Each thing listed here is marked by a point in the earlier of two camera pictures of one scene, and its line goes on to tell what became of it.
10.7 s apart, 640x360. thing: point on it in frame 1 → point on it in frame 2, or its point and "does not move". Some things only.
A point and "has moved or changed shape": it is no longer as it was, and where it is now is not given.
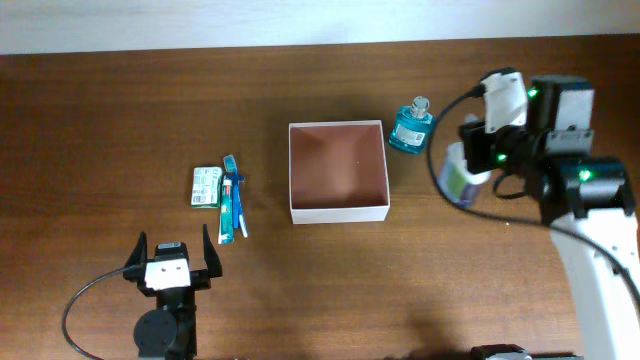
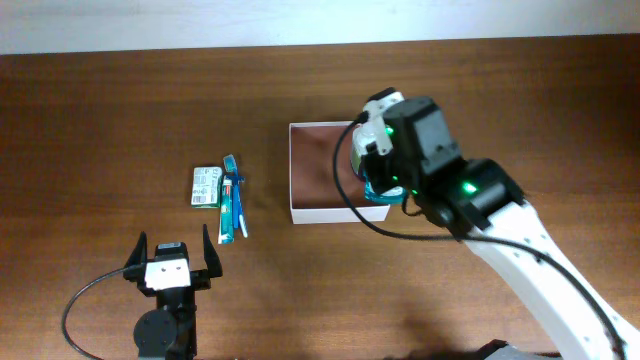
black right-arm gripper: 477,138 → 379,177
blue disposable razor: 236,208 does not move
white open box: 338,172 does not move
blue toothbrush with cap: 230,167 does not move
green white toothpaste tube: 226,229 does not move
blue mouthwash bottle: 412,126 has moved or changed shape
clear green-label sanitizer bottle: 456,184 has moved or changed shape
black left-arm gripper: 201,278 does not move
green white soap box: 206,187 does not move
